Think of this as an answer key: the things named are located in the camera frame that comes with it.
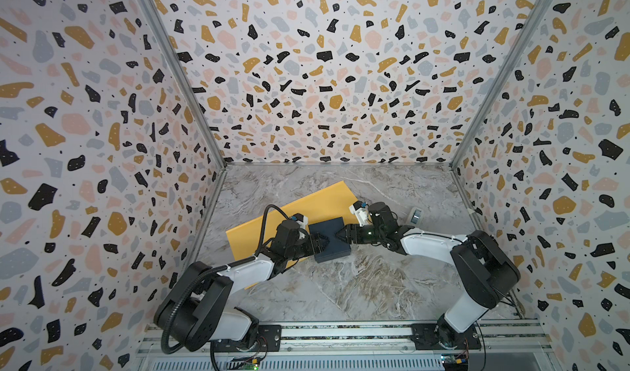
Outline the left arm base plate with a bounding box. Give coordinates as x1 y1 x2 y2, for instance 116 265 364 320
215 324 282 354

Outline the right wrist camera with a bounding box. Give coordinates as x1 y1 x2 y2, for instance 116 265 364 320
349 200 372 227

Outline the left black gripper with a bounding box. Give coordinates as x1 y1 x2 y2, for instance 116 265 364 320
285 232 331 263

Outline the dark blue gift box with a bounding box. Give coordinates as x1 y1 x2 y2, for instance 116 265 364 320
308 217 351 264

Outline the black corrugated cable left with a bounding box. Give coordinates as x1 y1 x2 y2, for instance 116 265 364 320
161 204 291 355

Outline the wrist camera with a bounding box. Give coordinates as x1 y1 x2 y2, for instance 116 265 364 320
349 200 372 227
290 213 308 228

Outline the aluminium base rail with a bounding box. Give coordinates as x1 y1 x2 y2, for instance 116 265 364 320
131 319 562 370

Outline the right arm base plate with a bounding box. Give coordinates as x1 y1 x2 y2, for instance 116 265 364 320
410 323 482 351

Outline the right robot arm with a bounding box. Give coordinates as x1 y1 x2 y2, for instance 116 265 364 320
336 202 521 334

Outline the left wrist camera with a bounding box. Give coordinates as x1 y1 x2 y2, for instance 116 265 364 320
290 213 308 228

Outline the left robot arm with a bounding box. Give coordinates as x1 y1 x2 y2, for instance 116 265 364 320
154 218 330 355

